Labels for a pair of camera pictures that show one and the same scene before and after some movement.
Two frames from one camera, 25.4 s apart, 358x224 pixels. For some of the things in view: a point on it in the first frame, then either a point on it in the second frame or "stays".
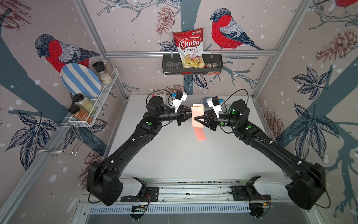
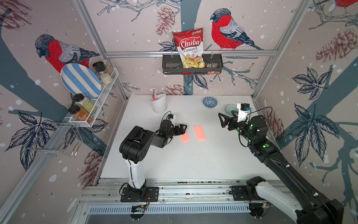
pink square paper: (197, 110) → (184, 137)
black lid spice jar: (99, 66) stays
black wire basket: (172, 64) stays
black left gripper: (180, 115) → (182, 131)
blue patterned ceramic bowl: (205, 101) stays
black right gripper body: (224, 120) → (240, 128)
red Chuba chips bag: (190, 45) stays
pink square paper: (200, 133) stays
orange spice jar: (76, 110) stays
